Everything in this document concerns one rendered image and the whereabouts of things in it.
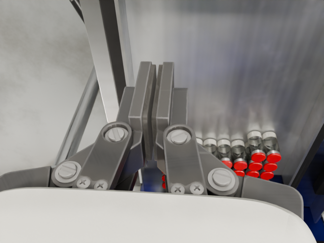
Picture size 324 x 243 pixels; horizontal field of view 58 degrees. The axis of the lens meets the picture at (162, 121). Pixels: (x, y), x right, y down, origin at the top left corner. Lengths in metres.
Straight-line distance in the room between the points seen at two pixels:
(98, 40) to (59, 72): 1.25
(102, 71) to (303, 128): 0.31
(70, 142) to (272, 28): 0.66
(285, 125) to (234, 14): 0.20
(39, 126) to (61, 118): 0.18
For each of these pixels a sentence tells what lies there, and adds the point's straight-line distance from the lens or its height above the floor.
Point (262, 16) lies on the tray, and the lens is 0.36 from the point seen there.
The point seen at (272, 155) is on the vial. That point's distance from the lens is 0.46.
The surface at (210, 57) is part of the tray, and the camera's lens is 0.38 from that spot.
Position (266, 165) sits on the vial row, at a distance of 0.47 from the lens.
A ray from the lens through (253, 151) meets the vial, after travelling 0.46.
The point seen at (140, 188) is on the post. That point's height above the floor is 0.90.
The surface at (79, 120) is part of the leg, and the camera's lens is 0.94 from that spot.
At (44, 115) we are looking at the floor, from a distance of 1.90.
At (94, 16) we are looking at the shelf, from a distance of 0.37.
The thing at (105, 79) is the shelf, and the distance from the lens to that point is 0.42.
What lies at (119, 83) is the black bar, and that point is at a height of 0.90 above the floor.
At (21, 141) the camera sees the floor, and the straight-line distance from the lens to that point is 2.18.
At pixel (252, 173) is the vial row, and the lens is 0.49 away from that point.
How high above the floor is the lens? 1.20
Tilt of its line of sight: 44 degrees down
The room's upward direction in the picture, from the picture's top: 174 degrees counter-clockwise
